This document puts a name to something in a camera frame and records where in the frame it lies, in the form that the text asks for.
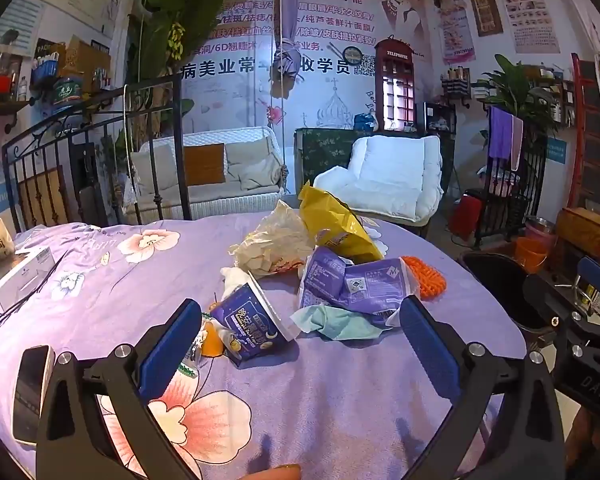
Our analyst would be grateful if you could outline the red ladder shelf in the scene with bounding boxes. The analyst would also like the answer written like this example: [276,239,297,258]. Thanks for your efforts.
[567,53,600,211]

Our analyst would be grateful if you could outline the teal paper tissue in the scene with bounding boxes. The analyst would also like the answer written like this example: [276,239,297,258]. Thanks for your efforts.
[290,305,406,342]

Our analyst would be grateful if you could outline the clear plastic chip bag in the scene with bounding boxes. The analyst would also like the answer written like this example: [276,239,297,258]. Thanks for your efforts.
[228,200,317,278]

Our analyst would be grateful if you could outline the brown cardboard box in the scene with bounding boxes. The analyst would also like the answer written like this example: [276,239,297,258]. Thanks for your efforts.
[62,35,112,93]

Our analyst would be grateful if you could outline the hanging purple umbrella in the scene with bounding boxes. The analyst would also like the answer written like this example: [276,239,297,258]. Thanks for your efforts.
[271,0,306,98]

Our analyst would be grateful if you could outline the black metal bed frame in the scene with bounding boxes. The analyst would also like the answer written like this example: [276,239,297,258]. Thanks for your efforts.
[1,72,196,233]

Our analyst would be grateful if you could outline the purple yogurt cup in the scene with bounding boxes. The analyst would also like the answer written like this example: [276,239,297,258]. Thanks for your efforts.
[210,271,301,368]

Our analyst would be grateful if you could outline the banana plant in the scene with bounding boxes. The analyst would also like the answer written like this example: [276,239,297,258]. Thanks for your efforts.
[130,0,276,126]

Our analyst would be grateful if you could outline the black metal rack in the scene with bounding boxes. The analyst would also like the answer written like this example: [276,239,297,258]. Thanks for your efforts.
[475,105,548,248]

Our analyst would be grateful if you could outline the pink basin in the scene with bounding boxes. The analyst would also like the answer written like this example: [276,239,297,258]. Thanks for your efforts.
[524,215,558,246]

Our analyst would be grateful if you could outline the small bottle wall shelf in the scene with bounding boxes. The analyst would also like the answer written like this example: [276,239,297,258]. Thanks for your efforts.
[440,65,481,106]

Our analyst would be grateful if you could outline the purple towel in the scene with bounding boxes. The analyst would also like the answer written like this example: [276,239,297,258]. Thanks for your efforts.
[488,106,515,161]

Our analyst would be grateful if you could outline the white cushioned lounge chair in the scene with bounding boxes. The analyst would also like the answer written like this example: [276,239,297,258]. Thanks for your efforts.
[312,135,443,223]

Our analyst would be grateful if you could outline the smartphone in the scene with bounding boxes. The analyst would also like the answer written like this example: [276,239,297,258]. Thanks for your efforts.
[11,345,56,447]

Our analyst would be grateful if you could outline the yellow snack bag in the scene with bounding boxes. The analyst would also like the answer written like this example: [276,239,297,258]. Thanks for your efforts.
[298,181,385,264]

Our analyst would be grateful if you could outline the white cardboard box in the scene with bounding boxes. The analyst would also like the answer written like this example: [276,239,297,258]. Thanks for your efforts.
[0,246,56,313]

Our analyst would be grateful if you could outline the person's right forearm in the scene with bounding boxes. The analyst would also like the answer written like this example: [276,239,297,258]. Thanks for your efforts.
[565,405,600,480]

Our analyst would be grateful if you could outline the pink towel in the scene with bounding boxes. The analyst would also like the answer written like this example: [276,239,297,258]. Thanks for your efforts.
[510,116,525,171]

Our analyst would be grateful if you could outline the black cable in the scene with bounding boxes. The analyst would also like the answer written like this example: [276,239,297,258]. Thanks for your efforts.
[0,262,63,343]

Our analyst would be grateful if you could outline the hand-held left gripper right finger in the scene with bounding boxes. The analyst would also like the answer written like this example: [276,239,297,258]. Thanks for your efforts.
[399,295,566,480]

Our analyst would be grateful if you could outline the purple plastic package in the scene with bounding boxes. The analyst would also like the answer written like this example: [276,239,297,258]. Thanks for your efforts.
[298,246,421,328]

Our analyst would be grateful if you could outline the orange bucket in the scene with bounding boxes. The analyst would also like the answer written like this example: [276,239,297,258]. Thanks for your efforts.
[512,236,548,273]

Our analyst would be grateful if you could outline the brown pillow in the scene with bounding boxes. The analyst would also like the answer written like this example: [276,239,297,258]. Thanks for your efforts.
[182,143,227,187]

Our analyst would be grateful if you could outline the red phone booth cabinet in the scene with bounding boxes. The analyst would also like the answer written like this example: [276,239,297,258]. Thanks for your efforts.
[373,38,416,133]

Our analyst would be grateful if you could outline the large printed wall poster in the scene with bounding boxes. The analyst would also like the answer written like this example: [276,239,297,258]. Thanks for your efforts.
[180,0,431,131]

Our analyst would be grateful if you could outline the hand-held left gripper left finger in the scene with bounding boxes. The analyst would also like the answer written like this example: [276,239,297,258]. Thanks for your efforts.
[36,298,203,480]

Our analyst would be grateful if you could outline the white chart wall poster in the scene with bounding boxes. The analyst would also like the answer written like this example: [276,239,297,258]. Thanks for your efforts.
[490,0,561,54]

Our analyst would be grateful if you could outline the blue storage basket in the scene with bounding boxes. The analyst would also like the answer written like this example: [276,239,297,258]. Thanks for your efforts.
[30,55,61,86]

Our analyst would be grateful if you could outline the red bag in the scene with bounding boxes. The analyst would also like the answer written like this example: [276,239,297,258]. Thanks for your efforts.
[450,188,486,241]

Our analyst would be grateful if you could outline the orange foam net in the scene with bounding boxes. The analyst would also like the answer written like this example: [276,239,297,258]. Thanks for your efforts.
[401,256,448,303]

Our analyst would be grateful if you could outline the small orange jelly cup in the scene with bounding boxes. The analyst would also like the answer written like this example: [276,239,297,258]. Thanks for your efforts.
[200,320,226,358]

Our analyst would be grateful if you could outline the green round tin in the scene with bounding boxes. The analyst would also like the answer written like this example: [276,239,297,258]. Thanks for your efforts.
[52,76,83,113]

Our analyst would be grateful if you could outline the white wicker swing sofa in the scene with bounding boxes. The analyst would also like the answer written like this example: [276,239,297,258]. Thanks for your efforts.
[122,126,288,221]

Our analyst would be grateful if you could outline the purple floral bed sheet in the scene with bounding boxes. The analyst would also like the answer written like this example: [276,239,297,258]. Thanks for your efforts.
[0,205,528,480]

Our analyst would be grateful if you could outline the green floral cabinet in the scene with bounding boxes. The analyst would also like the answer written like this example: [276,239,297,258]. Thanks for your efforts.
[294,127,456,196]

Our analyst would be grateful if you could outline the green potted plant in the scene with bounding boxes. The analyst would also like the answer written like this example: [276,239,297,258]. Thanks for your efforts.
[475,55,561,136]

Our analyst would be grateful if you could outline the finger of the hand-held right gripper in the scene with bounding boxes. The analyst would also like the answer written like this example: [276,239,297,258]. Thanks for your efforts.
[577,256,600,328]
[522,275,586,333]

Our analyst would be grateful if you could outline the pink wall poster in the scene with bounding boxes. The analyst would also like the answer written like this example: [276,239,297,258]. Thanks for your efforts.
[432,0,476,66]

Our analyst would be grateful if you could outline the black trash bin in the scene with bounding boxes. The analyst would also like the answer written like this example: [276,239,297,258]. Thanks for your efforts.
[458,251,556,333]

